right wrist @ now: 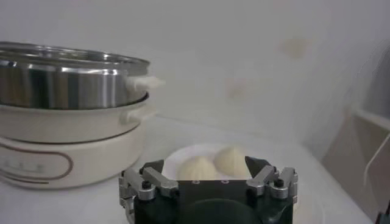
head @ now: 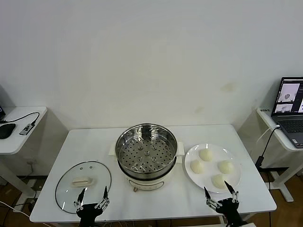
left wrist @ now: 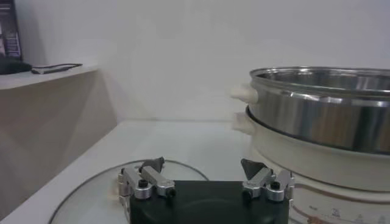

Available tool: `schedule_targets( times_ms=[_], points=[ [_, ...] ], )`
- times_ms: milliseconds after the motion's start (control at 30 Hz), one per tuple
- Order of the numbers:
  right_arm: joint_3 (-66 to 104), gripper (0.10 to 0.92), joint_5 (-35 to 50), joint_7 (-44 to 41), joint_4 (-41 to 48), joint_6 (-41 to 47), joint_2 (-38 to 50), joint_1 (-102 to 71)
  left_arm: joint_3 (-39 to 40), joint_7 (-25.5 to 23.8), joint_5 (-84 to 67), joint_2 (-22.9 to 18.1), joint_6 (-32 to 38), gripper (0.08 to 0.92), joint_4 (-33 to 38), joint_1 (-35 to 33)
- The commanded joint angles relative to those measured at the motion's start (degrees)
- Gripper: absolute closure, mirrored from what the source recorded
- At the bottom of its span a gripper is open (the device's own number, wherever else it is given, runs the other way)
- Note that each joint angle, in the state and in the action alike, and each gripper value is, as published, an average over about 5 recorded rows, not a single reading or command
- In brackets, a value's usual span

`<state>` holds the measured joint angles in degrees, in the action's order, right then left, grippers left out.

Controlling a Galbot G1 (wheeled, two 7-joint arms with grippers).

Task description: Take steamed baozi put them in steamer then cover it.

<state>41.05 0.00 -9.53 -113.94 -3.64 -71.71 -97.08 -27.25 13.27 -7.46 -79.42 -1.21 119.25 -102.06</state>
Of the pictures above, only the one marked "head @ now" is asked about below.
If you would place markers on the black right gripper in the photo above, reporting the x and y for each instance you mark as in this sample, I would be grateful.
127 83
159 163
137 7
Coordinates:
230 210

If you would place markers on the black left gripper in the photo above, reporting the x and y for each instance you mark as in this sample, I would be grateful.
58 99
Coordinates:
87 215

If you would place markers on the white steamed baozi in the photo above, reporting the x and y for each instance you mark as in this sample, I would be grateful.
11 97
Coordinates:
206 154
197 166
218 181
226 166

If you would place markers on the round glass pot lid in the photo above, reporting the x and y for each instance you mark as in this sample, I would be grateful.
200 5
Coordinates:
82 182

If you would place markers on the steel perforated steamer basket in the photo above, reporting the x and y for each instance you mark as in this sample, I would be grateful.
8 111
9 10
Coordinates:
165 163

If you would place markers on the round white plate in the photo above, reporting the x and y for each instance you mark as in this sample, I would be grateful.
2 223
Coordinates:
208 170

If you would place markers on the white electric cooker base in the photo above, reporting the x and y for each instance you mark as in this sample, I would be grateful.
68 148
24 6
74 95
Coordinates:
146 185

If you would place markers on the white floor power strip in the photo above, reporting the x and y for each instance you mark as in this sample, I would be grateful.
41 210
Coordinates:
23 205

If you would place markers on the white side table with sticker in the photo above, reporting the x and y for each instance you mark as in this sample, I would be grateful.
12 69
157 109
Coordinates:
268 120

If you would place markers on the small printed table sticker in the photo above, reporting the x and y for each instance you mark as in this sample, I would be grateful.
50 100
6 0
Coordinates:
265 110

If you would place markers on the white side table with mouse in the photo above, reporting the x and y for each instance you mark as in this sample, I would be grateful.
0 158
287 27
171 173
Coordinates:
14 144

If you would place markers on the grey usb hub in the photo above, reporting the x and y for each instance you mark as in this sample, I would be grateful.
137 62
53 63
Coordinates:
26 128

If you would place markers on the grey open laptop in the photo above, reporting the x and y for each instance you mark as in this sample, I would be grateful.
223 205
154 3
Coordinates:
290 125

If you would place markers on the black computer mouse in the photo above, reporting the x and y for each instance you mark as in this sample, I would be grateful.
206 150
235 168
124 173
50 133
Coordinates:
6 130

